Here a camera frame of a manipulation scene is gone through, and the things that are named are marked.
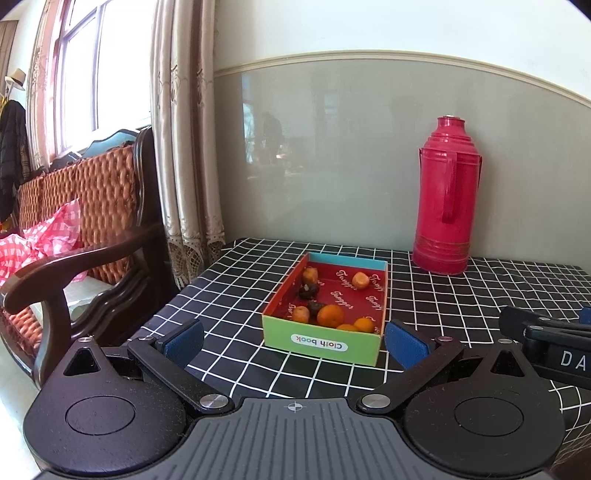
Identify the red white checked cloth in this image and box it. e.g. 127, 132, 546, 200
0, 198, 88, 287

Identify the black white checked tablecloth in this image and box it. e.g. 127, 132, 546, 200
124, 237, 591, 480

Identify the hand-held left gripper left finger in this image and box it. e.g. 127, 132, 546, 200
62, 318, 234, 415

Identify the window with red frame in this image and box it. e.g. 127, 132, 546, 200
51, 0, 154, 155

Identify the red cardboard box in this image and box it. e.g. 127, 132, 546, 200
262, 252, 389, 367

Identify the wooden armchair with woven back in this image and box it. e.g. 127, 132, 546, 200
0, 127, 178, 388

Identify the beige embroidered curtain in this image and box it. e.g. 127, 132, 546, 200
150, 0, 227, 284

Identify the red thermos flask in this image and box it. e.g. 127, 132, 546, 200
412, 115, 483, 276

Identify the pale seat cushion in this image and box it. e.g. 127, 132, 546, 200
62, 276, 118, 324

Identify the large round orange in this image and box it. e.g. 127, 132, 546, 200
317, 305, 345, 328

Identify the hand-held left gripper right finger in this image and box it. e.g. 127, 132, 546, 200
355, 320, 537, 415

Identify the dark hanging coat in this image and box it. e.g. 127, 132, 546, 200
0, 99, 31, 222

